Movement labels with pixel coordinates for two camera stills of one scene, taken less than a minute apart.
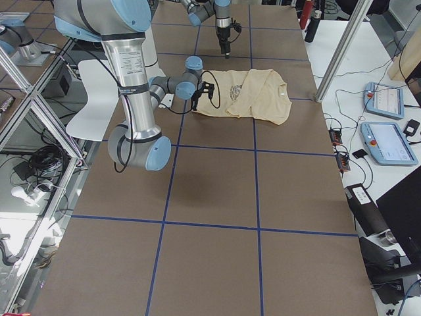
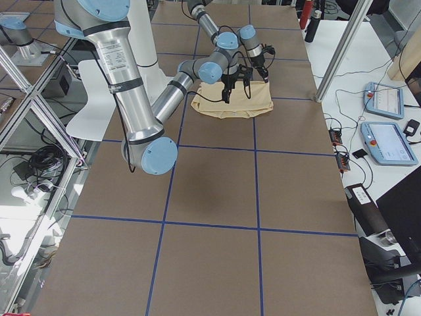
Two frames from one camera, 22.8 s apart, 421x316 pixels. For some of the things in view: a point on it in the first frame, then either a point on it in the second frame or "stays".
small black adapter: (411, 128) stays
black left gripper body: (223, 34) to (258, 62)
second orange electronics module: (343, 162) stays
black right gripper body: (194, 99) to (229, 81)
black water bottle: (313, 26) stays
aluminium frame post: (343, 51) stays
